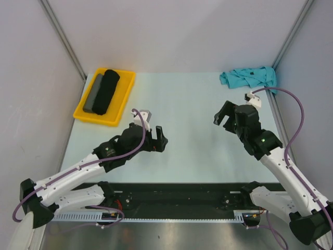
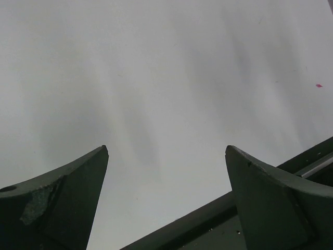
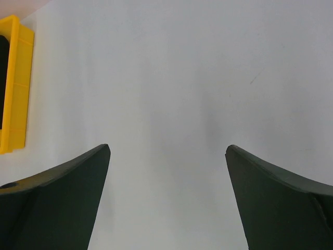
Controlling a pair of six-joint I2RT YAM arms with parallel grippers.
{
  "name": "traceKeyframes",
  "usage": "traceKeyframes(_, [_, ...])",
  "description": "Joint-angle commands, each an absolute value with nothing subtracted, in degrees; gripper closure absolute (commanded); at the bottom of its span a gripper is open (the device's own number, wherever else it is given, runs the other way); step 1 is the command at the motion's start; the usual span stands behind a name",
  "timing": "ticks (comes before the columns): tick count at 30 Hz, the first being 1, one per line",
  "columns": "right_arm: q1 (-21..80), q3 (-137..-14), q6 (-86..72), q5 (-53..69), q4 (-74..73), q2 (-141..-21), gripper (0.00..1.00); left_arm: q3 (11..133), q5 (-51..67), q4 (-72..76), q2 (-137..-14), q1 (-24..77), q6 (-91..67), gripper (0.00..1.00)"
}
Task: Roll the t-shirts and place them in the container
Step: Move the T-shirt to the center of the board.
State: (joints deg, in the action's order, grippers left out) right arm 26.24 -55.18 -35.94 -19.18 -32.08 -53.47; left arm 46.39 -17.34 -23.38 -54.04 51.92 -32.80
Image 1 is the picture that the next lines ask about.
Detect turquoise t-shirt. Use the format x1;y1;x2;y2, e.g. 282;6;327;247
219;66;277;89

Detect grey slotted cable duct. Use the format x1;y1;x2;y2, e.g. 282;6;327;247
52;210;260;223

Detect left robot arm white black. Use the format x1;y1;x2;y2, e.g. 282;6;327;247
19;123;168;229

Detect aluminium frame post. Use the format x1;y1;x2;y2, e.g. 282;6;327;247
38;0;87;82
272;0;316;71

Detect rolled black t-shirt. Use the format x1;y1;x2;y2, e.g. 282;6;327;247
92;69;120;115

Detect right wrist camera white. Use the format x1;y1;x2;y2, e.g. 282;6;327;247
245;91;262;109

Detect yellow plastic tray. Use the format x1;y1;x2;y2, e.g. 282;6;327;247
73;68;136;127

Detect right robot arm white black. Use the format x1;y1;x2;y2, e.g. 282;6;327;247
214;101;332;245

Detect left aluminium frame post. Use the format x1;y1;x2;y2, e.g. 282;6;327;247
38;0;87;82

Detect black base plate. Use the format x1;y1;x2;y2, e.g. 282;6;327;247
75;182;284;220

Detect rolled grey t-shirt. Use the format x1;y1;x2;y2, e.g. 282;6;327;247
83;74;103;113

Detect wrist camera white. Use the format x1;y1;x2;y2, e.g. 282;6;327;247
131;110;151;131
245;91;262;109

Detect right aluminium frame post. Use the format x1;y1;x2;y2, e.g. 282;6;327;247
272;0;316;71

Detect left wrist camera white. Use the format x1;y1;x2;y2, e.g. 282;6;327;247
131;110;151;131

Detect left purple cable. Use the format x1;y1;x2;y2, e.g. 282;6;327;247
12;108;147;222

